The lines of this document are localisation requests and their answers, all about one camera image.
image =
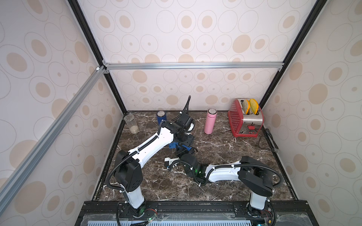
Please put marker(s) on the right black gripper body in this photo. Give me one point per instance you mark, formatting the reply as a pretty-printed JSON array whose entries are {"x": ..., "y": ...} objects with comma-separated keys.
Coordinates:
[{"x": 179, "y": 162}]

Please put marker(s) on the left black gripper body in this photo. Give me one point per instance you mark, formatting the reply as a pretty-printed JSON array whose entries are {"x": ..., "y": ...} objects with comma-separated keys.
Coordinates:
[{"x": 185, "y": 139}]

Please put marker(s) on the blue cloth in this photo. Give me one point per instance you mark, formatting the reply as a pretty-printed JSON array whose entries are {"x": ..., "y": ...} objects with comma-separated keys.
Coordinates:
[{"x": 176, "y": 145}]

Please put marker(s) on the blue thermos bottle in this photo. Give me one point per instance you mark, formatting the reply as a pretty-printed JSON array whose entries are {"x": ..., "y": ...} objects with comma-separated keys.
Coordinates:
[{"x": 161, "y": 116}]

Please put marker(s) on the pink thermos bottle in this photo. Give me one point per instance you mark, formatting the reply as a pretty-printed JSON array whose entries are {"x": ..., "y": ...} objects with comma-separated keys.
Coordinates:
[{"x": 210, "y": 121}]

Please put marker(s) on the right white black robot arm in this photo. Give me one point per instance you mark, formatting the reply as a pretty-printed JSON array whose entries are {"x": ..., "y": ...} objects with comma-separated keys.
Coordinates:
[{"x": 258, "y": 177}]

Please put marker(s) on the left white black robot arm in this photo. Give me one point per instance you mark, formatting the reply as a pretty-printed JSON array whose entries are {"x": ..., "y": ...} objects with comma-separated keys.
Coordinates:
[{"x": 126, "y": 176}]

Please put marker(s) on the clear glass cup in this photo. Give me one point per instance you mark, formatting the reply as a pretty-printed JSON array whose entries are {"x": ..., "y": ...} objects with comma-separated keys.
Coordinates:
[{"x": 131, "y": 123}]

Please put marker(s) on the red polka dot toaster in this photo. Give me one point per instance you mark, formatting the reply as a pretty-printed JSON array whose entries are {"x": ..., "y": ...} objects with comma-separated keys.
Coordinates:
[{"x": 243, "y": 125}]

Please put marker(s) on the left yellow toast slice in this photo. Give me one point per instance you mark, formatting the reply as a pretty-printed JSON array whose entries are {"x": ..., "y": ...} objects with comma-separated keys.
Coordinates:
[{"x": 246, "y": 106}]

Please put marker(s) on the yellow toast slice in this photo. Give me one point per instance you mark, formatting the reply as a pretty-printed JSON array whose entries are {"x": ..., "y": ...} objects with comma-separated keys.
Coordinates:
[
  {"x": 254, "y": 106},
  {"x": 246, "y": 106}
]

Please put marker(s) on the right yellow toast slice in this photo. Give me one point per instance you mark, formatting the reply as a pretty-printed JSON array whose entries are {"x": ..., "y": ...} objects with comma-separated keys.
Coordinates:
[{"x": 254, "y": 106}]

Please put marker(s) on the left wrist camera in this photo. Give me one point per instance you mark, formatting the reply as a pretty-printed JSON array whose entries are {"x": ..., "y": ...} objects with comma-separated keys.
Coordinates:
[{"x": 189, "y": 126}]

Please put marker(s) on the horizontal aluminium rail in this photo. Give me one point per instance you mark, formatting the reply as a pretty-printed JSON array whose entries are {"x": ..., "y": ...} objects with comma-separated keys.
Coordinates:
[{"x": 203, "y": 65}]

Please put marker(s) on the left diagonal aluminium rail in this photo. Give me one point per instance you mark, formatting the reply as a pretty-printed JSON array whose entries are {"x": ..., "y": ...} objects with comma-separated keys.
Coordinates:
[{"x": 27, "y": 166}]

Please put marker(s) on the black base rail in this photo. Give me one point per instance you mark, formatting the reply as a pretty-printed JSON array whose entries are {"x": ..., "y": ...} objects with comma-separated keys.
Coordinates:
[{"x": 197, "y": 213}]

